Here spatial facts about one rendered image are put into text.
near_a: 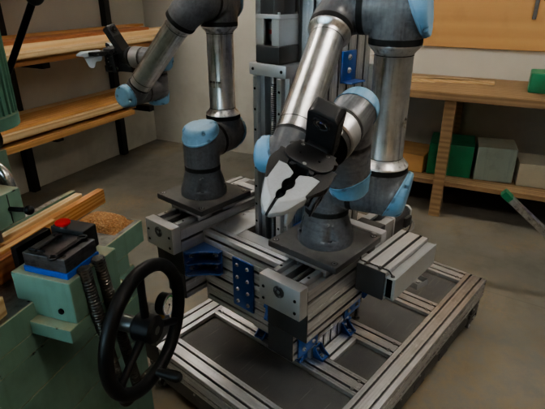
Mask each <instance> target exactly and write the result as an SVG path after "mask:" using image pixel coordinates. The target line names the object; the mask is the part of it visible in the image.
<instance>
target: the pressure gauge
mask: <svg viewBox="0 0 545 409"><path fill-rule="evenodd" d="M169 304H170V306H169ZM169 307H170V308H169ZM168 310H169V311H168ZM155 311H156V313H157V314H159V315H160V316H161V318H162V319H164V318H165V316H169V315H170V314H171V313H172V293H168V292H164V291H162V292H161V293H160V294H159V295H158V296H157V299H156V302H155ZM167 313H168V314H167Z"/></svg>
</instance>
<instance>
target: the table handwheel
mask: <svg viewBox="0 0 545 409"><path fill-rule="evenodd" d="M156 271H161V272H163V273H164V274H165V275H166V276H167V278H168V279H169V281H170V286H171V290H172V313H171V318H168V319H164V320H162V318H161V316H160V315H157V314H152V313H149V310H148V302H147V297H146V290H145V283H144V279H145V278H146V277H147V276H148V275H149V274H150V273H153V272H156ZM136 288H137V293H138V298H139V313H137V314H136V315H135V316H133V315H130V314H126V313H123V312H124V310H125V308H126V305H127V303H128V301H129V299H130V297H131V296H132V294H133V292H134V291H135V289H136ZM184 308H185V294H184V286H183V282H182V277H181V274H180V273H179V271H178V269H177V267H176V266H175V265H174V264H173V263H172V262H171V261H169V260H167V259H165V258H161V257H155V258H151V259H148V260H145V261H144V262H142V263H140V264H139V265H137V266H136V267H135V268H133V270H132V271H131V272H130V273H129V274H128V275H127V276H126V277H125V279H124V280H123V281H122V283H121V285H120V286H119V288H118V289H117V291H116V292H115V294H114V297H113V298H112V300H111V302H110V305H109V307H108V310H107V312H106V313H105V319H104V321H103V325H102V327H101V334H100V339H99V344H98V354H97V363H98V372H99V377H100V380H101V384H102V386H103V388H104V390H105V392H106V393H107V394H108V395H109V396H110V397H111V398H112V399H113V400H115V401H117V402H121V403H130V402H133V401H135V400H137V399H139V398H141V397H143V396H144V395H145V394H146V393H147V392H148V391H150V390H151V389H152V387H153V386H154V385H155V384H156V383H157V382H158V381H159V379H160V377H157V376H156V375H155V373H156V370H157V369H158V368H167V366H168V364H169V362H170V360H171V358H172V356H173V354H174V351H175V348H176V346H177V343H178V339H179V335H180V333H181V328H182V321H183V316H184ZM166 326H170V327H169V330H168V333H167V336H166V339H165V343H164V345H163V347H162V349H161V353H160V354H159V356H158V358H157V361H156V362H155V364H154V365H153V366H152V368H151V370H150V371H149V372H148V374H147V375H146V376H145V377H144V378H143V379H142V380H141V381H140V382H139V383H137V384H136V385H133V386H132V387H126V385H127V382H128V379H129V377H130V375H131V372H132V370H133V368H134V366H135V362H136V360H137V359H138V357H139V354H140V352H141V351H142V348H143V346H144V344H145V343H146V344H149V345H152V344H154V343H155V342H157V341H158V340H159V339H160V337H161V335H162V332H163V328H164V327H166ZM118 330H119V331H122V332H126V333H129V334H130V336H131V339H132V340H133V341H136V342H135V345H134V347H133V349H132V352H131V355H130V357H129V359H128V361H127V364H126V366H125V368H124V370H123V372H122V375H121V376H120V378H119V380H118V379H117V376H116V372H115V368H114V348H115V341H116V337H117V332H118Z"/></svg>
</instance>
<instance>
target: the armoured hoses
mask: <svg viewBox="0 0 545 409"><path fill-rule="evenodd" d="M91 262H92V265H94V267H95V270H96V273H97V278H98V281H99V283H100V286H101V291H102V294H103V296H104V297H103V298H104V301H105V306H106V308H107V310H108V307H109V305H110V302H111V300H112V298H113V297H114V294H115V290H114V288H113V285H112V284H113V283H112V282H111V281H112V280H111V277H110V275H109V272H108V269H107V264H106V260H105V256H104V255H101V254H98V255H95V256H93V257H92V259H91ZM76 271H77V274H78V275H79V276H80V278H81V282H82V284H83V288H84V292H85V295H86V298H87V303H88V306H89V308H90V309H89V311H90V313H91V316H92V321H93V324H94V326H95V329H96V332H97V337H98V339H100V334H101V327H102V325H103V321H104V319H105V314H104V310H103V307H102V305H101V300H100V297H99V294H98V291H97V286H96V283H95V280H94V275H93V272H92V267H91V266H90V265H82V266H80V267H79V268H78V269H77V270H76ZM116 339H117V342H118V345H119V348H120V351H121V353H122V357H123V361H124V364H125V366H126V364H127V361H128V359H129V357H130V355H131V352H132V347H131V341H130V339H129V336H128V334H127V333H126V332H122V331H119V330H118V332H117V337H116ZM154 364H155V362H154V363H152V364H151V365H150V366H149V367H148V368H147V369H146V371H145V372H144V373H143V374H142V375H141V376H140V373H139V369H138V365H137V363H136V362H135V366H134V368H133V370H132V372H131V375H130V377H129V379H130V381H131V385H132V386H133V385H136V384H137V383H139V382H140V381H141V380H142V379H143V378H144V377H145V376H146V375H147V374H148V372H149V371H150V370H151V368H152V366H153V365H154ZM114 368H115V372H116V376H117V379H118V380H119V378H120V376H121V375H122V370H121V367H120V364H119V360H118V356H117V353H116V350H115V348H114ZM133 402H134V401H133ZM133 402H130V403H121V402H119V403H120V405H122V406H123V407H129V406H130V405H131V404H132V403H133Z"/></svg>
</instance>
